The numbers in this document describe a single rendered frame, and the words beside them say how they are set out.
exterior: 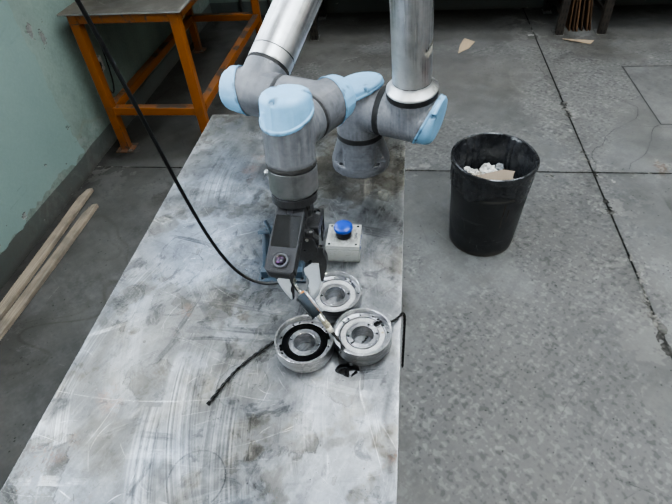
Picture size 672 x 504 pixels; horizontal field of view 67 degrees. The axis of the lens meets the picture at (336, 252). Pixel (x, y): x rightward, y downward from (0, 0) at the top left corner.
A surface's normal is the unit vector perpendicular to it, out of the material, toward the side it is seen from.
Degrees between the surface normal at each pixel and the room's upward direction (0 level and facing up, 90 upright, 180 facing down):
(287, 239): 23
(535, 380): 0
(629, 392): 0
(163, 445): 0
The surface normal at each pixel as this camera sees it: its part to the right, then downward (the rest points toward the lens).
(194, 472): -0.07, -0.72
